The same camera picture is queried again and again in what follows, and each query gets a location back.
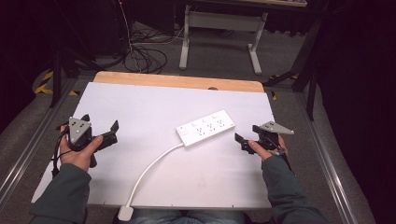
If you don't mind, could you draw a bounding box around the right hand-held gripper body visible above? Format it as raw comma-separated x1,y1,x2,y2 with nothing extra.
257,120,295,153

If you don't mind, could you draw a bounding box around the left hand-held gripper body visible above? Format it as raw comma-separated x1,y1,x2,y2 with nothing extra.
67,116,101,169

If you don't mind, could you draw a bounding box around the person's right hand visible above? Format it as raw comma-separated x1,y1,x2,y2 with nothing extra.
247,135,290,161

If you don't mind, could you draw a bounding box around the person's left hand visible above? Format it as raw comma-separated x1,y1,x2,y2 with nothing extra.
58,124,105,173

